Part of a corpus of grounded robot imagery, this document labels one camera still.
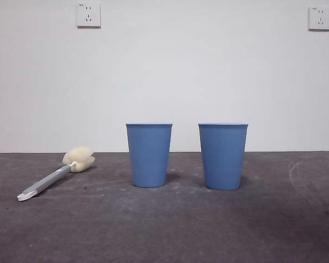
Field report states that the blue ribbed plastic cup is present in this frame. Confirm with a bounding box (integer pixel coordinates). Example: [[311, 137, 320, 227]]
[[198, 123, 249, 191], [125, 123, 173, 188]]

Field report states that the sponge cup brush grey handle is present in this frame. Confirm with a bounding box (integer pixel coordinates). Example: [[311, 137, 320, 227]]
[[16, 146, 96, 203]]

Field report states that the white wall socket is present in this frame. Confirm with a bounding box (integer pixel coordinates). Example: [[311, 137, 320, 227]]
[[76, 2, 101, 28], [308, 7, 329, 31]]

